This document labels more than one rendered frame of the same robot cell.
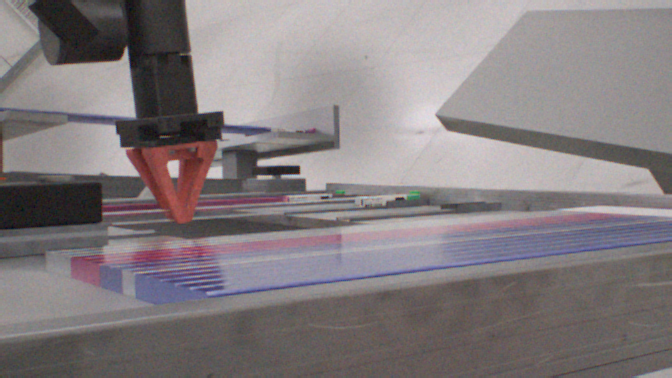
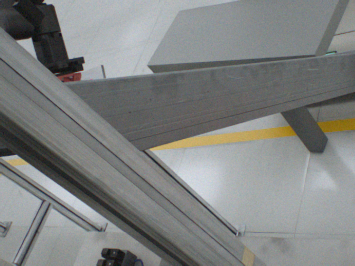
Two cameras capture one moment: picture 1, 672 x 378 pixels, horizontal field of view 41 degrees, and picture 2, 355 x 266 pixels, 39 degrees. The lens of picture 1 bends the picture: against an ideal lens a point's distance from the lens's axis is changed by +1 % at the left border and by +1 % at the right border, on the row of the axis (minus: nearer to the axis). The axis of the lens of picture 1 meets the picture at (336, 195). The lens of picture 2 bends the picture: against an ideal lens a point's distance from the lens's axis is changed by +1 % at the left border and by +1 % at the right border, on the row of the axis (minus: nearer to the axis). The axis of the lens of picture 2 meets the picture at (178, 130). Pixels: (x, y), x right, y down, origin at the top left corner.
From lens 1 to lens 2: 28 cm
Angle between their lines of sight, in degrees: 15
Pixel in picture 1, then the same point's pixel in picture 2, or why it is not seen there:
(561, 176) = not seen: hidden behind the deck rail
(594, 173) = not seen: hidden behind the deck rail
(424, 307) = (254, 73)
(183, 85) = (62, 46)
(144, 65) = (42, 39)
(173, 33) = (54, 22)
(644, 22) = (239, 6)
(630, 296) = (306, 73)
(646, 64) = (245, 24)
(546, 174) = not seen: hidden behind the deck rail
